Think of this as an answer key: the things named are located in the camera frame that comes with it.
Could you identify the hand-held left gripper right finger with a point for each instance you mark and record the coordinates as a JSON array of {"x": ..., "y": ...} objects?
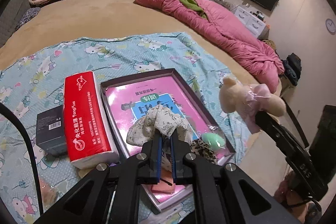
[{"x": 173, "y": 158}]

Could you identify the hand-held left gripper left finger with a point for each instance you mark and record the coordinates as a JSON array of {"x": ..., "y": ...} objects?
[{"x": 157, "y": 158}]

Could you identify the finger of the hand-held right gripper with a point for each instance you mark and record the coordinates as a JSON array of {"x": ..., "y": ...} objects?
[{"x": 270, "y": 127}]

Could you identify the pink pad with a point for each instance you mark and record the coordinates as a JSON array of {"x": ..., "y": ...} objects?
[{"x": 162, "y": 187}]

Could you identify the leopard print scrunchie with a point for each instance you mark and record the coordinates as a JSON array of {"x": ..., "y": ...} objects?
[{"x": 204, "y": 151}]

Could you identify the white floral scrunchie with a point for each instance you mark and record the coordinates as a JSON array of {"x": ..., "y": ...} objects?
[{"x": 157, "y": 119}]

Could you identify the green makeup sponge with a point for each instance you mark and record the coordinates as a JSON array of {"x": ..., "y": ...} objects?
[{"x": 212, "y": 141}]

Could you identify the teddy bear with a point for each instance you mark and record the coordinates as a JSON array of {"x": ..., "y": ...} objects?
[{"x": 231, "y": 98}]

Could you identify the dark shallow cardboard box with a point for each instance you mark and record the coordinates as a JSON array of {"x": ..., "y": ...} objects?
[{"x": 193, "y": 102}]

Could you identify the person's right hand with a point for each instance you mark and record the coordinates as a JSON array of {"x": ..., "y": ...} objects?
[{"x": 287, "y": 190}]

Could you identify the black box-shaped furniture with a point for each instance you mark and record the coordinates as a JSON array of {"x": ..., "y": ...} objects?
[{"x": 326, "y": 129}]

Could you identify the pink book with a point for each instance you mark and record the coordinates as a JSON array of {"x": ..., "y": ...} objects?
[{"x": 123, "y": 108}]

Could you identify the red tissue pack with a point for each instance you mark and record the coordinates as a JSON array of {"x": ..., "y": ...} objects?
[{"x": 84, "y": 119}]

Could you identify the pink quilt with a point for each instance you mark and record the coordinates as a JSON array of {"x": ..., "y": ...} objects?
[{"x": 223, "y": 32}]

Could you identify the white drawer cabinet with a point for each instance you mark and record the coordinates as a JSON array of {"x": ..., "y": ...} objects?
[{"x": 249, "y": 19}]

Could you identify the small black box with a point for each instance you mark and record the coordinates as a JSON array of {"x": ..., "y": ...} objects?
[{"x": 50, "y": 132}]

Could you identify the cartoon cat printed blanket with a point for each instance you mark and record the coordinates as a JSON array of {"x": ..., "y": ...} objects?
[{"x": 105, "y": 56}]

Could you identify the peach puff in clear packet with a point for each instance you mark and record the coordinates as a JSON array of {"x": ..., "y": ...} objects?
[{"x": 47, "y": 192}]

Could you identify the beige bed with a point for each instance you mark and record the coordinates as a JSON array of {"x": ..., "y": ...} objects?
[{"x": 105, "y": 11}]

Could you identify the dark floral cloth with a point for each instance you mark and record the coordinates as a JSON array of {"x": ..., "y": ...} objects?
[{"x": 27, "y": 16}]

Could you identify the grey quilted headboard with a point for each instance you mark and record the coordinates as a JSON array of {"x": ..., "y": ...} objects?
[{"x": 10, "y": 16}]

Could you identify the wall clock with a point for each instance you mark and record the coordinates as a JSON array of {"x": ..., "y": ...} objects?
[{"x": 330, "y": 26}]

